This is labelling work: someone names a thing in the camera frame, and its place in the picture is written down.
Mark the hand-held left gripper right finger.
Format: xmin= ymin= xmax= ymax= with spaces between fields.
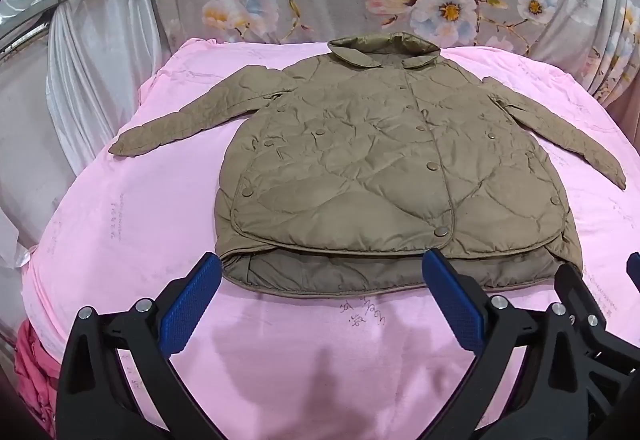
xmin=421 ymin=249 xmax=590 ymax=440

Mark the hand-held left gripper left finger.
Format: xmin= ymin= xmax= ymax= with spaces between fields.
xmin=56 ymin=251 xmax=222 ymax=440

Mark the dark pink cloth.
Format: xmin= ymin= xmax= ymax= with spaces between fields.
xmin=14 ymin=320 xmax=61 ymax=438

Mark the pink blanket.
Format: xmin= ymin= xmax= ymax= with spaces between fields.
xmin=22 ymin=37 xmax=640 ymax=440

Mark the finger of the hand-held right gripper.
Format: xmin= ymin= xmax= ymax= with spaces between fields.
xmin=552 ymin=262 xmax=640 ymax=401
xmin=626 ymin=251 xmax=640 ymax=294

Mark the olive quilted jacket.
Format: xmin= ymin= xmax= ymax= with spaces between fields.
xmin=109 ymin=34 xmax=627 ymax=298

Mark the white curtain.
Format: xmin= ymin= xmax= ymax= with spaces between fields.
xmin=0 ymin=0 xmax=171 ymax=271

